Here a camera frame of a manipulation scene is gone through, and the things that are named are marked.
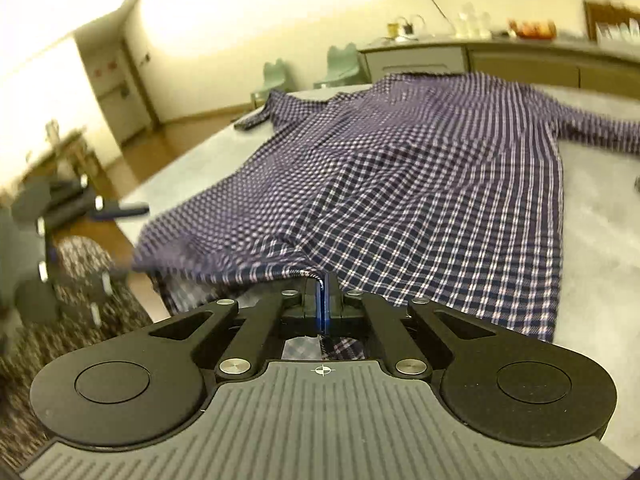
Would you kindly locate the fruit tray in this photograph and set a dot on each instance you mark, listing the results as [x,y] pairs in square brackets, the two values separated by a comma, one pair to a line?
[532,28]

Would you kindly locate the blue checked shirt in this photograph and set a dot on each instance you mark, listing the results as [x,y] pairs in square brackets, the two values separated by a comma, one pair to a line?
[400,185]

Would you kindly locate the clear glass bottles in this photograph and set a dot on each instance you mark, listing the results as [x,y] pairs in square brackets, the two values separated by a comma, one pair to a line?
[470,21]

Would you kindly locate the brown woven board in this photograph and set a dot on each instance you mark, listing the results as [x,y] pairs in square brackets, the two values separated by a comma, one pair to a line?
[595,12]

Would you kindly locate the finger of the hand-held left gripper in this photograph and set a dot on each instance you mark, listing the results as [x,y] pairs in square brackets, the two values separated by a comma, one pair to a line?
[120,210]
[107,276]

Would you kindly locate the pale green chair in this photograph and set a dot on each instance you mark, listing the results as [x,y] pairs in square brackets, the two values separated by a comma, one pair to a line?
[342,62]
[272,80]

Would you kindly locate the long grey sideboard cabinet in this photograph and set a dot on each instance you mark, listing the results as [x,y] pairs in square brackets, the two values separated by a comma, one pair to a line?
[415,60]

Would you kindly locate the wooden door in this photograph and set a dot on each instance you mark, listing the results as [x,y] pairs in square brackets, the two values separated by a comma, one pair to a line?
[112,95]

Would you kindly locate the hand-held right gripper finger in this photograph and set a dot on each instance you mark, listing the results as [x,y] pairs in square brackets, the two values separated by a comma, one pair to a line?
[326,305]
[318,305]

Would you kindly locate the dark patterned cloth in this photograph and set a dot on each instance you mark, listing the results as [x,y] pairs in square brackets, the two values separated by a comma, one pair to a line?
[75,350]

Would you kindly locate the glass kettle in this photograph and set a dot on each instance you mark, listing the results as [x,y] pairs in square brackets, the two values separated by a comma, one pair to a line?
[402,27]

